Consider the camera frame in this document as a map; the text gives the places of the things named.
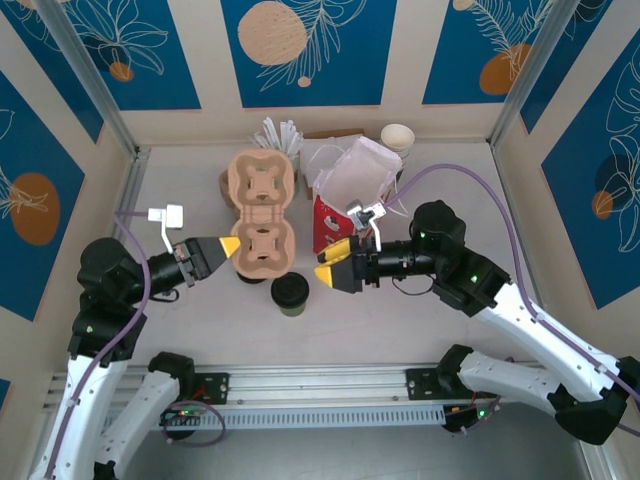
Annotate black coffee cup lid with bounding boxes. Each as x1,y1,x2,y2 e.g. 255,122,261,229
270,273,308,305

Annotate brown pulp cup carrier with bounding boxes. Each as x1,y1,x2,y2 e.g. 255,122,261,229
228,151,297,280

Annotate red white paper bag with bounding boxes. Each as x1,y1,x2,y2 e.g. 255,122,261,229
305,137,409,260

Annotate stack of pulp cup carriers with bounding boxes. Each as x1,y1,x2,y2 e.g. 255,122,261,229
216,168,236,211

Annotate white paper napkins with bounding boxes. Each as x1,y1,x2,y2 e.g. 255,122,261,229
299,138,346,189

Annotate stack of white paper cups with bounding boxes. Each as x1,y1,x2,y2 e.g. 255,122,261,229
380,123,416,166

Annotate brown cardboard napkin box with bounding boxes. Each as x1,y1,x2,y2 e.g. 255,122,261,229
301,128,366,200

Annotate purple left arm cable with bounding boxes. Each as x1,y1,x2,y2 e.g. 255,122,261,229
42,209,227,480

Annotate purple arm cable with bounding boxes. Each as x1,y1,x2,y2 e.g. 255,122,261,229
384,163,640,437
42,209,227,480

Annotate thin black right gripper cable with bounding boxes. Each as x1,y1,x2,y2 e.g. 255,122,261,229
391,274,436,298

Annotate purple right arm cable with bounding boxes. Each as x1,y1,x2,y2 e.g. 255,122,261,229
384,163,640,437

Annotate aluminium side rail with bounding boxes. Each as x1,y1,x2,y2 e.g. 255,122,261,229
107,147,152,241

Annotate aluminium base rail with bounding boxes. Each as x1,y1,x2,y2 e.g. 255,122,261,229
47,362,551,406

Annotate grey slotted cable tray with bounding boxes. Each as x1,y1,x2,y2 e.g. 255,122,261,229
124,403,447,431

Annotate aluminium frame post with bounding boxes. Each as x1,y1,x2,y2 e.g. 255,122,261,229
489,0,616,151
37,0,151,159

